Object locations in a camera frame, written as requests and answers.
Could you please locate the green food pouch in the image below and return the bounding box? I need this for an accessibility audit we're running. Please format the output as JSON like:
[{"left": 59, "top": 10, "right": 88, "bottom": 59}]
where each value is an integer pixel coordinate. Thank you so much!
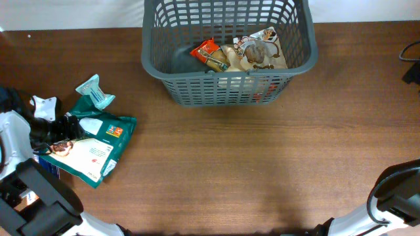
[{"left": 40, "top": 96, "right": 137, "bottom": 188}]

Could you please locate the mint green snack bar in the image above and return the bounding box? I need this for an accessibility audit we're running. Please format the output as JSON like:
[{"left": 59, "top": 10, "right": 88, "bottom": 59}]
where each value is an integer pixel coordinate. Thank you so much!
[{"left": 75, "top": 74, "right": 116, "bottom": 110}]

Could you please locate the multicolour tissue pack bundle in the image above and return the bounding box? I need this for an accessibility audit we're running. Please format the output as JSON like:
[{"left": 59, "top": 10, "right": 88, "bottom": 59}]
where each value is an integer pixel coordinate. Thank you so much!
[{"left": 22, "top": 155, "right": 60, "bottom": 207}]

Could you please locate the orange spaghetti pasta package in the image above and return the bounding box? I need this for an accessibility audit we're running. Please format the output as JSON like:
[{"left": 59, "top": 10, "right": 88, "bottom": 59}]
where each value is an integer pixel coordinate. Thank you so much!
[{"left": 189, "top": 37, "right": 280, "bottom": 102}]

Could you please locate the beige dried mushroom bag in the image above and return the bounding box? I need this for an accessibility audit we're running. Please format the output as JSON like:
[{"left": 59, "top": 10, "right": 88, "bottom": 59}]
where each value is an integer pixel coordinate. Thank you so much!
[{"left": 220, "top": 26, "right": 289, "bottom": 92}]

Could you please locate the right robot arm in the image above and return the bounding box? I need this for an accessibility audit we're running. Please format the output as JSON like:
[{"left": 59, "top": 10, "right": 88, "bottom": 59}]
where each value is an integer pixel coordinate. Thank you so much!
[{"left": 307, "top": 159, "right": 419, "bottom": 236}]

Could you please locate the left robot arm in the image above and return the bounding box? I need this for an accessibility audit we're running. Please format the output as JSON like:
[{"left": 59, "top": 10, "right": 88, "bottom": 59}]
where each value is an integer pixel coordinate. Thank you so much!
[{"left": 1, "top": 87, "right": 131, "bottom": 236}]

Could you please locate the grey plastic lattice basket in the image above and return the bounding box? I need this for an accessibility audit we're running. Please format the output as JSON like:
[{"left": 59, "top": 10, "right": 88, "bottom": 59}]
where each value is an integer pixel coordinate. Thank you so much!
[{"left": 142, "top": 0, "right": 318, "bottom": 106}]

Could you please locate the black cable at table edge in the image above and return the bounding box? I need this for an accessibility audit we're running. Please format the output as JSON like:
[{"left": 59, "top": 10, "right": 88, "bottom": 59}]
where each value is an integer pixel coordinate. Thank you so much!
[{"left": 398, "top": 40, "right": 420, "bottom": 87}]

